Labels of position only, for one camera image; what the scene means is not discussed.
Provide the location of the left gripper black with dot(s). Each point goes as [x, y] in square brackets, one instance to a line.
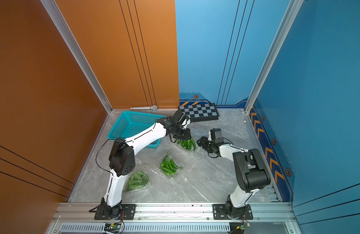
[187, 136]

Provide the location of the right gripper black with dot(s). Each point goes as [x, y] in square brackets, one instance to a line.
[202, 143]

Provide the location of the green peppers bunch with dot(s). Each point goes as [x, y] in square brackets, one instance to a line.
[137, 181]
[189, 145]
[168, 166]

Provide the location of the teal plastic basket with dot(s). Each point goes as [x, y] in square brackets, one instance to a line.
[139, 129]

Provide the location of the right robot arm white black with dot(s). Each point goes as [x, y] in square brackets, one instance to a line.
[251, 172]

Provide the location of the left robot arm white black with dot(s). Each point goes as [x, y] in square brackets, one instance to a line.
[122, 159]

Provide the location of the black white checkerboard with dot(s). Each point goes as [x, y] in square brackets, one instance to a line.
[200, 112]

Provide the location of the silver metal cylinder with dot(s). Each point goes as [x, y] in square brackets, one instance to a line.
[144, 108]

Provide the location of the clear clamshell container near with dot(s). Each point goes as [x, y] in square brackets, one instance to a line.
[143, 168]

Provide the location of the white vent grille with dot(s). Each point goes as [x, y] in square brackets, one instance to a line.
[148, 227]

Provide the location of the right green circuit board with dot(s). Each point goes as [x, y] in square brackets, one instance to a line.
[242, 227]

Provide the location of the green circuit board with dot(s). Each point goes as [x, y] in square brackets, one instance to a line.
[242, 227]
[112, 228]

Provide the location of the left green circuit board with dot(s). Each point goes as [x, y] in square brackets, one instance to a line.
[112, 228]

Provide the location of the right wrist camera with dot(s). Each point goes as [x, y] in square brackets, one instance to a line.
[215, 135]

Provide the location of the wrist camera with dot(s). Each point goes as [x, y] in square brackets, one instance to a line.
[180, 118]
[215, 135]

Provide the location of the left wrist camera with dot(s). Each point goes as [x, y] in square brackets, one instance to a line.
[180, 118]

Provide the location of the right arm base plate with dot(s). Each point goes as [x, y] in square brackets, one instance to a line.
[228, 212]

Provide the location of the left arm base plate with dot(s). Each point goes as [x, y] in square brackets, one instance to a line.
[121, 211]

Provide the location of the aluminium front rail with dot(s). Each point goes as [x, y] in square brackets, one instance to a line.
[176, 212]

